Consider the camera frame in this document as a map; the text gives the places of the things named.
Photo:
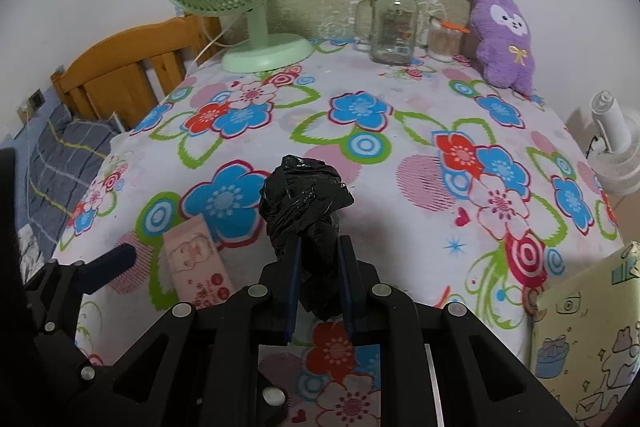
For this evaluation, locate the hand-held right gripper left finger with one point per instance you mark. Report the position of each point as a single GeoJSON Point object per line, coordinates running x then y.
{"type": "Point", "coordinates": [292, 287]}

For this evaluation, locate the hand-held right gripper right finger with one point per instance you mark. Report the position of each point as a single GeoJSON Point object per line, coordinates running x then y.
{"type": "Point", "coordinates": [346, 287]}

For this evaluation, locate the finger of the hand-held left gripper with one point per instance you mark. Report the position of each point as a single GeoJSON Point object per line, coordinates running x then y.
{"type": "Point", "coordinates": [107, 259]}

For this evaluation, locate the black plastic bag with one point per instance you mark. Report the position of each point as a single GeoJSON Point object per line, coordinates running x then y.
{"type": "Point", "coordinates": [305, 197]}

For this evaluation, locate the yellow cartoon fabric box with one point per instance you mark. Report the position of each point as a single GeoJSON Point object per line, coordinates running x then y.
{"type": "Point", "coordinates": [590, 332]}

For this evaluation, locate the pink tissue packet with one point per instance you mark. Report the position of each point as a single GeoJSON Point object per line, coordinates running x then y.
{"type": "Point", "coordinates": [197, 264]}

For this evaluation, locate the grey plaid pillow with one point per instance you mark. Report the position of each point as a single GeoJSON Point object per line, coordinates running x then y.
{"type": "Point", "coordinates": [55, 157]}

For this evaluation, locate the wooden bed headboard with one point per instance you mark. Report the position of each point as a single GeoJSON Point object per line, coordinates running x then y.
{"type": "Point", "coordinates": [115, 57]}

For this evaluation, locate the small cotton swab jar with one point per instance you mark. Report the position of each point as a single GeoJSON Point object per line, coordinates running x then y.
{"type": "Point", "coordinates": [445, 42]}

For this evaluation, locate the glass jar mug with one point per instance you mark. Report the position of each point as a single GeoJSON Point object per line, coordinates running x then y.
{"type": "Point", "coordinates": [395, 27]}

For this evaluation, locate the purple plush bunny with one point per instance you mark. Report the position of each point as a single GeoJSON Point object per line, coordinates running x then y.
{"type": "Point", "coordinates": [502, 47]}

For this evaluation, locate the wall socket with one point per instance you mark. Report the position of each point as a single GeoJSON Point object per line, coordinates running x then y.
{"type": "Point", "coordinates": [32, 104]}

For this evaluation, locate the white wall fan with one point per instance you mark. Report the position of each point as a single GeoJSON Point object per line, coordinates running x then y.
{"type": "Point", "coordinates": [620, 157]}

